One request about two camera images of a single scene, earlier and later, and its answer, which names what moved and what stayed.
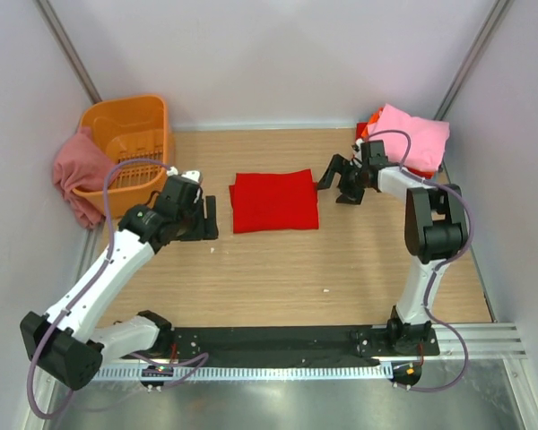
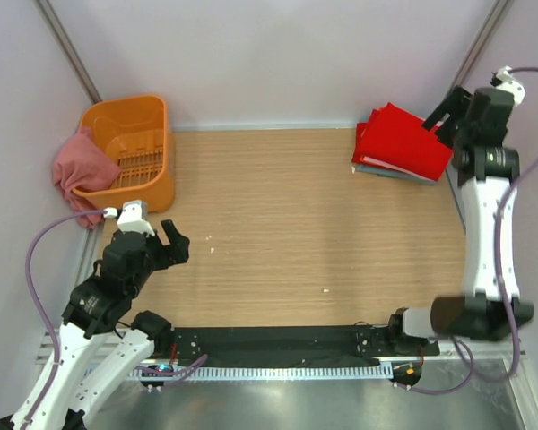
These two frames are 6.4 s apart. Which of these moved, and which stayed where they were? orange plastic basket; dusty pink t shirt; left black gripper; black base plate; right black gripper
Moved: left black gripper; right black gripper
Stayed: dusty pink t shirt; black base plate; orange plastic basket
